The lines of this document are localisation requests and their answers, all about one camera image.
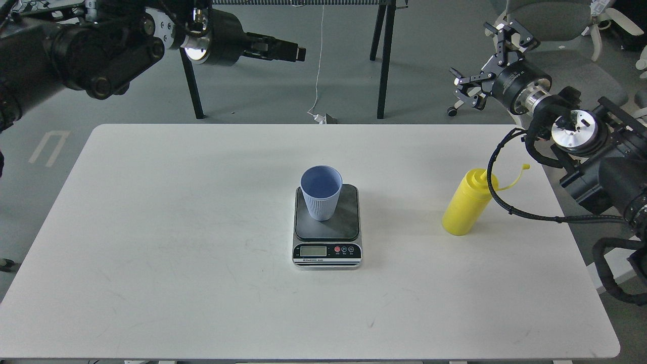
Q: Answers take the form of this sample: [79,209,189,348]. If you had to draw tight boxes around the white hanging cable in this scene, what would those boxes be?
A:
[307,0,326,118]

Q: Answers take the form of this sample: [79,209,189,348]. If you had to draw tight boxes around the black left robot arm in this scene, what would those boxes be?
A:
[1,1,306,130]

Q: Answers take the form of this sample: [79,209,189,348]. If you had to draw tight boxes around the yellow squeeze bottle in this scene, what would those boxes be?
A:
[441,164,530,237]

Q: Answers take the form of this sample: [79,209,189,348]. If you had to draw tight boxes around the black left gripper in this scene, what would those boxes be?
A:
[184,9,306,67]

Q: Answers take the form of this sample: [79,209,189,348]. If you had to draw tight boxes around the grey office chair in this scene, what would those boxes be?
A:
[447,0,645,124]

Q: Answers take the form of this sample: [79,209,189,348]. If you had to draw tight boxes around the black metal table legs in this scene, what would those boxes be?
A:
[156,1,397,123]

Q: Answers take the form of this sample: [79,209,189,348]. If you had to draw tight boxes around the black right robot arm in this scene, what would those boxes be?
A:
[447,19,646,306]

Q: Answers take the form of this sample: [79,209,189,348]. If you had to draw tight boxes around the digital kitchen scale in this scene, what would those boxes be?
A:
[291,184,364,270]

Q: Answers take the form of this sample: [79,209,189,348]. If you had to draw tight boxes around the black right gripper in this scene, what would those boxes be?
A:
[449,19,552,115]

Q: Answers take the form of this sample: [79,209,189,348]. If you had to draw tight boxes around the white power plug adapter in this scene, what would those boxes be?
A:
[313,113,338,125]

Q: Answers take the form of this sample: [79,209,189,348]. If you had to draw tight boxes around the blue ribbed plastic cup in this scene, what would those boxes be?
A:
[300,165,343,221]

